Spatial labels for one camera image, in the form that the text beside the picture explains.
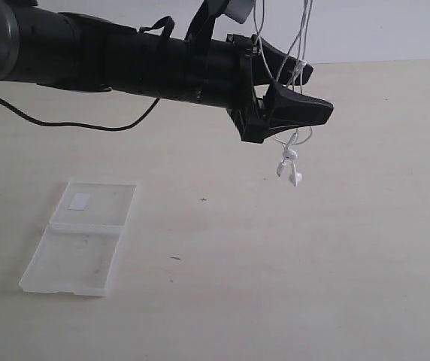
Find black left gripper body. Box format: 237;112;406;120
102;24;268;143

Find white wired earphones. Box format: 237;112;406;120
251;0;314;187

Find clear plastic storage case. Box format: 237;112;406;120
19;178;139;297

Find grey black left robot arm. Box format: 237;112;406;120
0;1;334;143

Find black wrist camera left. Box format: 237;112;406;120
185;0;255;43

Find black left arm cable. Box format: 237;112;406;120
0;80;162;132

